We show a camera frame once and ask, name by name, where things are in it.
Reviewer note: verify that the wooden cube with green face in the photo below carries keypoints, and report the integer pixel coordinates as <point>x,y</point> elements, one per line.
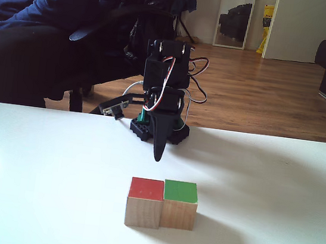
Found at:
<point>179,214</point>

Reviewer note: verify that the wooden cube with red face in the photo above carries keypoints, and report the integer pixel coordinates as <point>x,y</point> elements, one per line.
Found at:
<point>143,206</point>

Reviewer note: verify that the green table clamp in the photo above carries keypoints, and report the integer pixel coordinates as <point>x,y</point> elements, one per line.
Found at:
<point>142,117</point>

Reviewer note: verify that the black stand leg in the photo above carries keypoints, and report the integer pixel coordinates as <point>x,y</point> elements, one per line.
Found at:
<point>187,30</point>

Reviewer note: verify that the white framed mirror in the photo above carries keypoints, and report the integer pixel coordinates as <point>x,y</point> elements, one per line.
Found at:
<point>235,17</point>

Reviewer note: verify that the black office chair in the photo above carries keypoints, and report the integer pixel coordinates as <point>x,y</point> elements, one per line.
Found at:
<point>84,33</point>

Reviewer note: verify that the yellow bag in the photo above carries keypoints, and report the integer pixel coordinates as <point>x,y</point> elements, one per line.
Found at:
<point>266,27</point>

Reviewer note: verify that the person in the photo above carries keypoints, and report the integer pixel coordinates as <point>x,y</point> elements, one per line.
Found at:
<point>25,49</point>

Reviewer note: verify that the white door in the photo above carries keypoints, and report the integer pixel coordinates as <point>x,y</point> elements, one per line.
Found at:
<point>307,29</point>

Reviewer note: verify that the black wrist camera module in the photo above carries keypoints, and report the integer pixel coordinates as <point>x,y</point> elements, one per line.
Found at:
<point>113,108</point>

